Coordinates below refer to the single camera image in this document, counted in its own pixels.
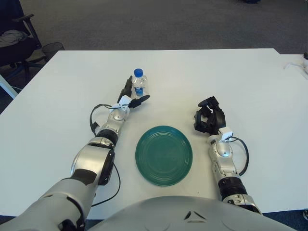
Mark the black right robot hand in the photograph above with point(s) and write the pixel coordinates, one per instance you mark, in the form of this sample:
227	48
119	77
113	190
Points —
219	118

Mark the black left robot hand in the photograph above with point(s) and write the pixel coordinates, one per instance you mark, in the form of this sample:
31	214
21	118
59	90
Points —
125	91

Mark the clear bottle with blue cap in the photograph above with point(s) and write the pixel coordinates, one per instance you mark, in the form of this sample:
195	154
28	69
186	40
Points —
140	84

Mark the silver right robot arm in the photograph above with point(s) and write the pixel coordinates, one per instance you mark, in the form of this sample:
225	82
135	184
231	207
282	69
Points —
223	158

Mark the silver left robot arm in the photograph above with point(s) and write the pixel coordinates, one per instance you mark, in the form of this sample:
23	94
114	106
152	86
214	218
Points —
89	158

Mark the green round plate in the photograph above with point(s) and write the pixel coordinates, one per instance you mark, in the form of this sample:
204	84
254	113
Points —
163	156

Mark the black mesh wastebasket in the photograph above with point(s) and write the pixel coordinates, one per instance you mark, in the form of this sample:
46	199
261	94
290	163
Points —
53	50

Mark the silver robot torso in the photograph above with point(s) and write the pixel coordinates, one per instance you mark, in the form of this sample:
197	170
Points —
180	216

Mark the white table leg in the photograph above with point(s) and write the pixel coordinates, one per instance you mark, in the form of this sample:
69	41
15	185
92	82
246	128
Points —
8	86

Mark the black office chair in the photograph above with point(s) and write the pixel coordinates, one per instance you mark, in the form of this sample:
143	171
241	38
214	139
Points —
14	53

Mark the grey cloth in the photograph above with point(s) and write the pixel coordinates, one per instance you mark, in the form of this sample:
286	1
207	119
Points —
10	37

